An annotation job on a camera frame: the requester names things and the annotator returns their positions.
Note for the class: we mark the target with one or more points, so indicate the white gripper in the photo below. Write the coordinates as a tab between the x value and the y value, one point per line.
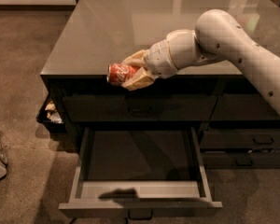
158	62

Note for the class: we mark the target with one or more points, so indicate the red coke can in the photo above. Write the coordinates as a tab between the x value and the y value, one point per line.
119	73

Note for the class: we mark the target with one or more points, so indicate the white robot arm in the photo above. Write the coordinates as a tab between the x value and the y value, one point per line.
217	36

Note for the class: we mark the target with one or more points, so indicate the dark top left drawer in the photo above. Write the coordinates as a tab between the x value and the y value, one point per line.
88	108

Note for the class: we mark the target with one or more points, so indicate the dark drawer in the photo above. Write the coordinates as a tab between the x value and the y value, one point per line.
241	139
241	160
242	107
88	108

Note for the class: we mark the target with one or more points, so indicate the dark top right drawer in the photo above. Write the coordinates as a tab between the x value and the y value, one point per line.
242	107

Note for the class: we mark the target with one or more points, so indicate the open grey middle drawer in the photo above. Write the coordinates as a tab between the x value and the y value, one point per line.
140	175

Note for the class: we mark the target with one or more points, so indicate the dark cabinet with grey counter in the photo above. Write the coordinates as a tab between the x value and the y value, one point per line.
101	32

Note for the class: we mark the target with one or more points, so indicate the dark bottom right drawer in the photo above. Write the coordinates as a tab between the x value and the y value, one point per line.
241	160

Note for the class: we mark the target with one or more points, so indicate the dark middle right drawer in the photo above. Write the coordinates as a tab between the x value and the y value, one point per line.
241	139

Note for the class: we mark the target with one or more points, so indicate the black bin with trash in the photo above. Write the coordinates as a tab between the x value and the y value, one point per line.
49	117

